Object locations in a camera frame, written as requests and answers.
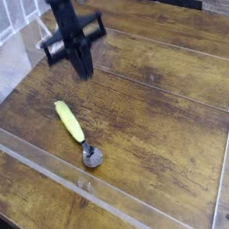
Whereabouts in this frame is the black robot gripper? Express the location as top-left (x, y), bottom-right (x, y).
top-left (41, 0), bottom-right (106, 80)

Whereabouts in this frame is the green handled metal spoon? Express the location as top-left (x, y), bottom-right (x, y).
top-left (55, 100), bottom-right (103, 168)

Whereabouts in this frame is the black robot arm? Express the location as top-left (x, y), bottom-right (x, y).
top-left (40, 0), bottom-right (106, 81)

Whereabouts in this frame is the clear acrylic left wall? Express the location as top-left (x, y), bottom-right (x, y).
top-left (0, 19), bottom-right (45, 104)

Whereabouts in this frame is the clear acrylic front wall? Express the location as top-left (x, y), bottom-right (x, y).
top-left (0, 128), bottom-right (195, 229)

